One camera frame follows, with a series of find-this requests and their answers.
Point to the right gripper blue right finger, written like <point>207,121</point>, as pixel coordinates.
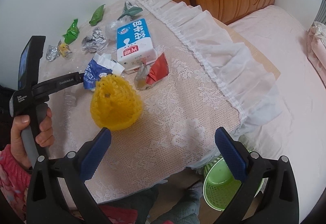
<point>233,152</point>

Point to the crumpled silver foil wrapper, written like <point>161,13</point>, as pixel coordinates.
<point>96,42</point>

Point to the silver pill blister pack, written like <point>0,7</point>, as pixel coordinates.
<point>52,53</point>

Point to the dark green folded wrapper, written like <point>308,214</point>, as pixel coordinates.
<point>130,10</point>

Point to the blue white milk carton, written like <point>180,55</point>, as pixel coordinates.
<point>134,45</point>

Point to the light wooden bedside table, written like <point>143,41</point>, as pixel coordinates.
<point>256,54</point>

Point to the yellow foam fruit net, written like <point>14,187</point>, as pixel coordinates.
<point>115,104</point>

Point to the clear crumpled plastic wrap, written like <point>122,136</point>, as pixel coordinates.
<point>112,27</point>

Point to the yellow snack wrapper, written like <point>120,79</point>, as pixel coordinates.
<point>64,50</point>

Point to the red silver snack wrapper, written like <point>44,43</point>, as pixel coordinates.
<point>149,75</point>

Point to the pink bed sheet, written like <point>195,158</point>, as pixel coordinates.
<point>299,131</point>

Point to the green plastic trash basket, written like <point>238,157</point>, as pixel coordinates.
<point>219,185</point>

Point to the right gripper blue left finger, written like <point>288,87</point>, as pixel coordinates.
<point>92,152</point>

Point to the bright green bag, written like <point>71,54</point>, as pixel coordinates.
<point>72,32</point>

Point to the folded pink blanket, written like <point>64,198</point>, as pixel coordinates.
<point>316,48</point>

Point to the left hand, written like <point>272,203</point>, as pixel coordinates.
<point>45,138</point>

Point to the green shiny wrapper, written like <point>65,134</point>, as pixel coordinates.
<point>97,15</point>

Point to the blue white crumpled wrapper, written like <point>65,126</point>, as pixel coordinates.
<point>100,66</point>

